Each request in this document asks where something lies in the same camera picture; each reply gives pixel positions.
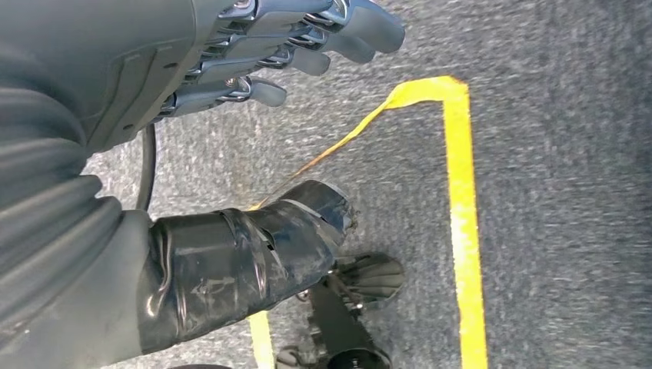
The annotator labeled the yellow floor tape square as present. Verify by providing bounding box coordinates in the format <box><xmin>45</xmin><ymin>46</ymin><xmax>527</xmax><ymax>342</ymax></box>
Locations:
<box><xmin>247</xmin><ymin>75</ymin><xmax>489</xmax><ymax>369</ymax></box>

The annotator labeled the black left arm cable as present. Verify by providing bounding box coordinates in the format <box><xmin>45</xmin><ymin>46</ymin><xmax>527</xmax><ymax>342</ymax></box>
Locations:
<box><xmin>135</xmin><ymin>123</ymin><xmax>158</xmax><ymax>212</ymax></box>

